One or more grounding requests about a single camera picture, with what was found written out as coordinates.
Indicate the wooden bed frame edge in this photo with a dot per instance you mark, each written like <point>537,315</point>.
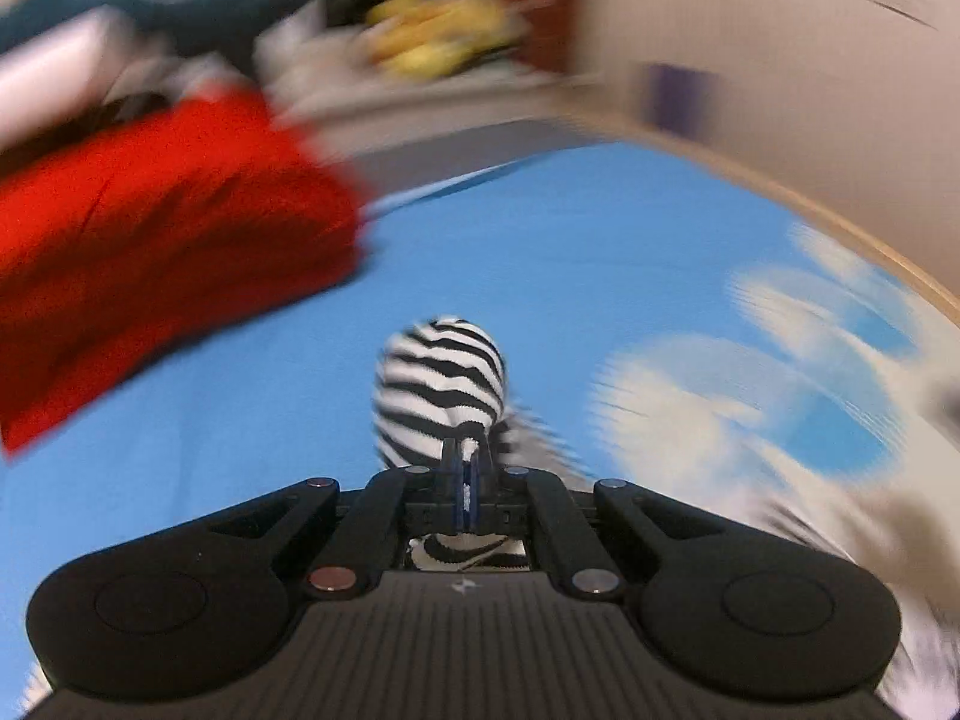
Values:
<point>825,219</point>

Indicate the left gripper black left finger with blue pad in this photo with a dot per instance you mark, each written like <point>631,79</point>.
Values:
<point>410,502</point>

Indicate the dark red bag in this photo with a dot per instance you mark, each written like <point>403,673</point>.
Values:
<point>552,30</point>

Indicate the purple box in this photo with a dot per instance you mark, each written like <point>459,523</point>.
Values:
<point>678,100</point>

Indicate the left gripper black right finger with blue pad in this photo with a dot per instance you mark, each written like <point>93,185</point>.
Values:
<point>498,472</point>

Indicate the black white striped hooded garment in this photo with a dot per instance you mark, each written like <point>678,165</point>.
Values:
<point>445,381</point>

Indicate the yellow plush toys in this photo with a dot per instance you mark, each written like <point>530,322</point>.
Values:
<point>424,40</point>

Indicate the blue white patterned bedsheet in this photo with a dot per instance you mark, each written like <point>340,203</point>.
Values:
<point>658,324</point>

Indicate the red folded blanket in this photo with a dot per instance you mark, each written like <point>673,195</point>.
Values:
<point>153,232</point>

